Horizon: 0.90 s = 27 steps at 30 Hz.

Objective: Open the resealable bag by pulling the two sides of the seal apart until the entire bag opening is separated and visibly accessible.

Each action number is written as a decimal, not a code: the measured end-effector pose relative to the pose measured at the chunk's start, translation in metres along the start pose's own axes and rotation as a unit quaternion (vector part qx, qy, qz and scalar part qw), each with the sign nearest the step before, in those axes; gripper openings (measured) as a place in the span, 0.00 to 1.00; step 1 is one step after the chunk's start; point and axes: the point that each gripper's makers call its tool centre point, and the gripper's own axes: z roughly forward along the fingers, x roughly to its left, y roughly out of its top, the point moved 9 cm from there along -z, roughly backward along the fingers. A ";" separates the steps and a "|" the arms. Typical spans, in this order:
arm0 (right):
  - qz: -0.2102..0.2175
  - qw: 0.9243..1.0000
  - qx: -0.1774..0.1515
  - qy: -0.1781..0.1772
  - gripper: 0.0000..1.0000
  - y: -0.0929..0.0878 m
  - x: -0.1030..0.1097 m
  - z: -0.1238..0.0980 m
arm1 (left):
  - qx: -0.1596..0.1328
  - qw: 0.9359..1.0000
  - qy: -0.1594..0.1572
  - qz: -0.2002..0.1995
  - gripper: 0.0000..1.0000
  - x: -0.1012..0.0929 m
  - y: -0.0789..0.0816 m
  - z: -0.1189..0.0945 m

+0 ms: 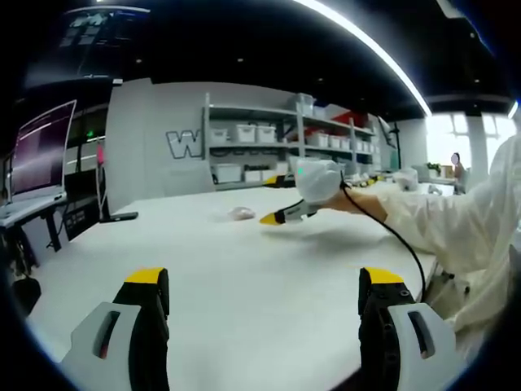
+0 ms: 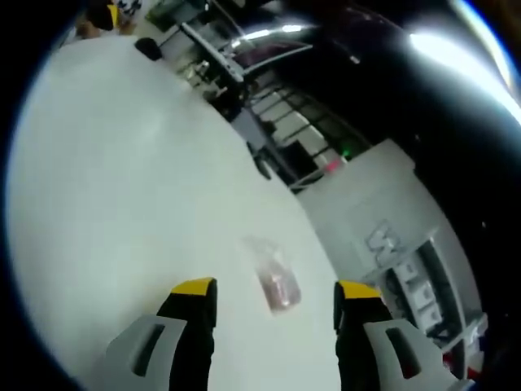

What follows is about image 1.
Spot row of white storage boxes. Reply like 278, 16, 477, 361
210, 121, 378, 183

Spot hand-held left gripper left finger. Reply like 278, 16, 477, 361
60, 267, 170, 391

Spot outlined wall lettering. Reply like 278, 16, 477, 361
164, 129, 205, 160

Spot person in white coat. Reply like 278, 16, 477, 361
422, 134, 521, 355

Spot black flat device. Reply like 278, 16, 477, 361
99, 211, 140, 224

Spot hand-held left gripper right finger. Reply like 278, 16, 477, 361
357, 267, 465, 391

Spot black tripod stand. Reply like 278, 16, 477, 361
381, 116, 403, 169

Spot pink item on white stand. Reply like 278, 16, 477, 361
94, 137, 112, 217

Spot black sign board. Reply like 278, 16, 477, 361
63, 203, 89, 242

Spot hanging dark screen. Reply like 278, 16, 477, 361
24, 6, 152, 90

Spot person's right hand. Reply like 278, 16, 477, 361
320, 187, 388, 224

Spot black cable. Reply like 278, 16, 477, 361
339, 170, 428, 305

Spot pink curved monitor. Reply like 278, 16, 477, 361
10, 99, 78, 201

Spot clear resealable bag pink contents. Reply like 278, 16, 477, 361
226, 206, 257, 222

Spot cluster of spare grippers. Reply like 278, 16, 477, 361
348, 174, 392, 191

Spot grey desk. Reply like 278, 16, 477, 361
0, 194, 69, 253

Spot grey metal shelf rack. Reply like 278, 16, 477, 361
202, 92, 383, 193

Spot long ceiling light strip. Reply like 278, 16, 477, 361
291, 0, 433, 118

